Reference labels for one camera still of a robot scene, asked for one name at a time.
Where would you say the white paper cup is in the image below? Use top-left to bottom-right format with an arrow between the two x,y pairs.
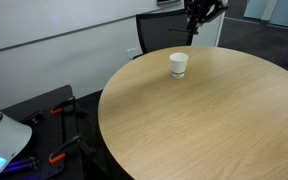
169,52 -> 189,78

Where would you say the black mesh chair far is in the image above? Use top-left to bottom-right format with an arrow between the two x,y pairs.
136,9 -> 197,55

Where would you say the orange black clamp upper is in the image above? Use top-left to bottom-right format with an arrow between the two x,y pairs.
50,96 -> 88,118

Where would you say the orange black clamp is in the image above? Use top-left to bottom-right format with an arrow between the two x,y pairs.
48,135 -> 96,164
50,96 -> 88,118

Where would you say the round wooden table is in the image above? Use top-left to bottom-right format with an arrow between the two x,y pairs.
99,46 -> 288,180

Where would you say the orange black clamp lower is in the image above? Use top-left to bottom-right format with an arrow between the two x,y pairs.
48,135 -> 96,164

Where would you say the black mounting plate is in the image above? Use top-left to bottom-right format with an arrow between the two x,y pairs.
0,85 -> 84,180

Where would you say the white wall outlet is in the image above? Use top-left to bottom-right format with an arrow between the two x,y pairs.
127,48 -> 137,60

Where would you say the black camera on stand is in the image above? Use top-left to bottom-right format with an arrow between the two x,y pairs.
170,0 -> 229,44

